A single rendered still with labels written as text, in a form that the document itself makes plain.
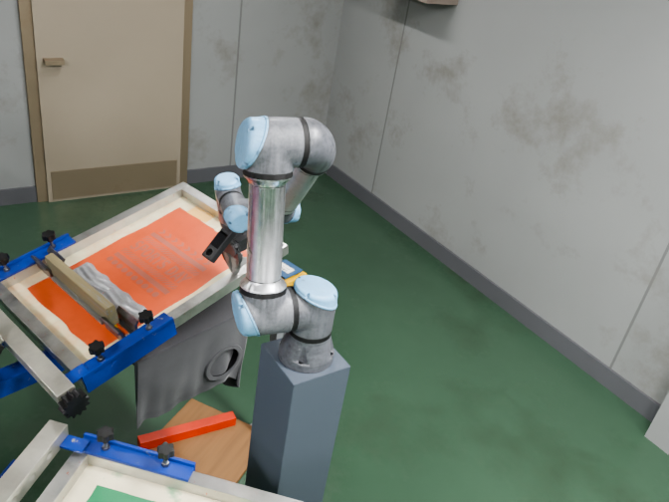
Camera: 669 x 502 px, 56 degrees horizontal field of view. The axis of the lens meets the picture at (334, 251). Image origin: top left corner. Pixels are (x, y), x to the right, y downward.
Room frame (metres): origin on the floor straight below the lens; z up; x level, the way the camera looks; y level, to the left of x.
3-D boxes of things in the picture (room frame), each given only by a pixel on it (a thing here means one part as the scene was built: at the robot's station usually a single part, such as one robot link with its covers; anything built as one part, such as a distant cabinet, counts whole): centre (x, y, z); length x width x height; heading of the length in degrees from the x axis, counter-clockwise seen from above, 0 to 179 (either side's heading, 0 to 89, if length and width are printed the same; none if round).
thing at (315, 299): (1.34, 0.04, 1.37); 0.13 x 0.12 x 0.14; 116
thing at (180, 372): (1.68, 0.44, 0.77); 0.46 x 0.09 x 0.36; 143
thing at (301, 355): (1.34, 0.03, 1.25); 0.15 x 0.15 x 0.10
